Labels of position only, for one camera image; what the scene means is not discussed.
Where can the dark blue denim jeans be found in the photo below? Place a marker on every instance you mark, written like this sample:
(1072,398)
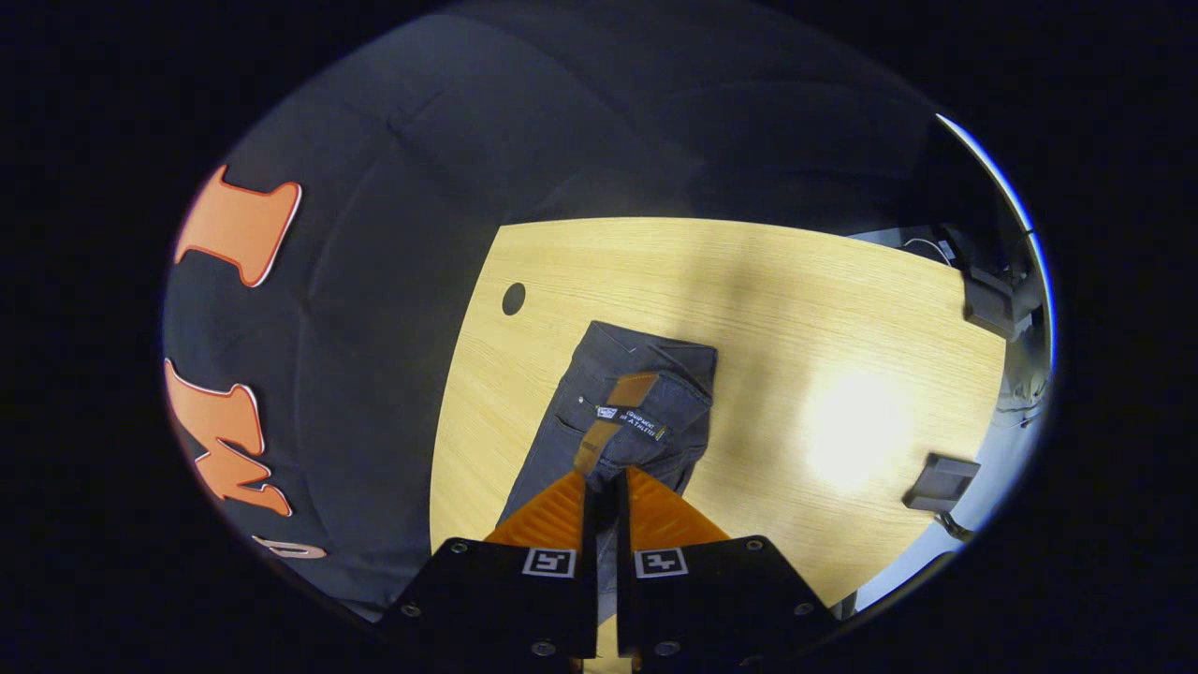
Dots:
(646,374)

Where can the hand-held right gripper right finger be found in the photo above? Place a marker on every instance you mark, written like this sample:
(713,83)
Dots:
(621,562)

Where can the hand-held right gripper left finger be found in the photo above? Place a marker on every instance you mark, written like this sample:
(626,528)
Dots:
(590,562)

